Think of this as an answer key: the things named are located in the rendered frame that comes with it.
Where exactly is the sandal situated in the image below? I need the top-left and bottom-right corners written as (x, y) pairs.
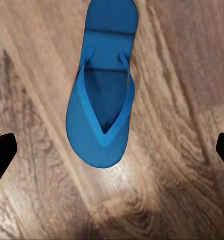
top-left (66, 0), bottom-right (138, 169)

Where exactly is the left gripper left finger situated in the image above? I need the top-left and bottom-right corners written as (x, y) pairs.
top-left (0, 133), bottom-right (18, 180)

